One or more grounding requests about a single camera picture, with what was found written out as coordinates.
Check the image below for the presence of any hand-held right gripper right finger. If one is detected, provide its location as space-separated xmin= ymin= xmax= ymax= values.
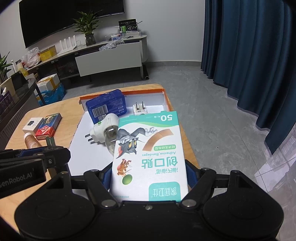
xmin=180 ymin=160 xmax=252 ymax=208

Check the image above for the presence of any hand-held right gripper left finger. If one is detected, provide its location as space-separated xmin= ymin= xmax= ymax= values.
xmin=45 ymin=163 xmax=118 ymax=208

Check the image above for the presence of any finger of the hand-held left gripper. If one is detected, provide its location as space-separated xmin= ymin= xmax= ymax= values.
xmin=44 ymin=137 xmax=71 ymax=173
xmin=0 ymin=137 xmax=51 ymax=165

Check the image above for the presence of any white tray with orange rim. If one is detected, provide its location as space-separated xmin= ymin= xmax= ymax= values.
xmin=68 ymin=84 xmax=173 ymax=178

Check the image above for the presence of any teal white bandage box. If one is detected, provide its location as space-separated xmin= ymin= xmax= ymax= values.
xmin=109 ymin=111 xmax=189 ymax=202

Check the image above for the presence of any white plug-in repellent with bottle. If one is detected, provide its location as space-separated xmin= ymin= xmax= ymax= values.
xmin=84 ymin=113 xmax=119 ymax=156

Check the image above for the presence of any blue tin box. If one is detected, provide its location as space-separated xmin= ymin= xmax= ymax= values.
xmin=85 ymin=89 xmax=127 ymax=123

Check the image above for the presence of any white charger plug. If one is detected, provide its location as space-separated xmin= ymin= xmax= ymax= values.
xmin=132 ymin=101 xmax=148 ymax=116

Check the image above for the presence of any beige tube with white cap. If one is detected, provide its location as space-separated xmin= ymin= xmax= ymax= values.
xmin=23 ymin=133 xmax=45 ymax=149

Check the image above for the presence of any red playing card box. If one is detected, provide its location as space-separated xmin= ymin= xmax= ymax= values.
xmin=35 ymin=113 xmax=62 ymax=140

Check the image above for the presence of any small white black box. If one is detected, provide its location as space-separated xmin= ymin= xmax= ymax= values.
xmin=22 ymin=117 xmax=44 ymax=134

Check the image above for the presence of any dark glass side table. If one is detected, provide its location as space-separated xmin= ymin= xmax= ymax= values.
xmin=0 ymin=76 xmax=39 ymax=149

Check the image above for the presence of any blue plastic bag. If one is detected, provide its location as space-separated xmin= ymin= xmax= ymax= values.
xmin=37 ymin=82 xmax=67 ymax=106

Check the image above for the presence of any white yellow cardboard box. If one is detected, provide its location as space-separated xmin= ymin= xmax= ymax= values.
xmin=37 ymin=74 xmax=61 ymax=93

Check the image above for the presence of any potted plant in metal pot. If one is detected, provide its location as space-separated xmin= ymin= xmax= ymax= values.
xmin=0 ymin=52 xmax=12 ymax=80

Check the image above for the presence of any white plastic bag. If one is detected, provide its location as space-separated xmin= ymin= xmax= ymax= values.
xmin=21 ymin=47 xmax=41 ymax=69

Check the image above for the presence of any white television cabinet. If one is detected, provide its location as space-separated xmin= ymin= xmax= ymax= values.
xmin=23 ymin=34 xmax=148 ymax=81

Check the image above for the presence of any white router with antennas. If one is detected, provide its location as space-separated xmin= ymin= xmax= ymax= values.
xmin=59 ymin=35 xmax=78 ymax=55

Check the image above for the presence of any potted plant in dark vase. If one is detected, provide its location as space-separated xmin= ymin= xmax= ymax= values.
xmin=72 ymin=10 xmax=102 ymax=46

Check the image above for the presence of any dark blue curtain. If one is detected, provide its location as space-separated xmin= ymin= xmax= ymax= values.
xmin=200 ymin=0 xmax=296 ymax=155

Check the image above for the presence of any black television screen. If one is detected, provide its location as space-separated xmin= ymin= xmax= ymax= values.
xmin=18 ymin=0 xmax=125 ymax=48

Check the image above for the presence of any black green display box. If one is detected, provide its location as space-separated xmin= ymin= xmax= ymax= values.
xmin=118 ymin=19 xmax=139 ymax=35

